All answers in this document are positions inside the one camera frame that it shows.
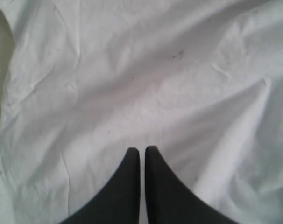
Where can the white t-shirt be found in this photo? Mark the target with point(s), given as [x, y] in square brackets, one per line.
[200, 79]

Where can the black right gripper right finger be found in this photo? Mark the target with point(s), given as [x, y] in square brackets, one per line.
[168, 200]

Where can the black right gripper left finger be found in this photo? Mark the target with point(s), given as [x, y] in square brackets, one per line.
[118, 202]

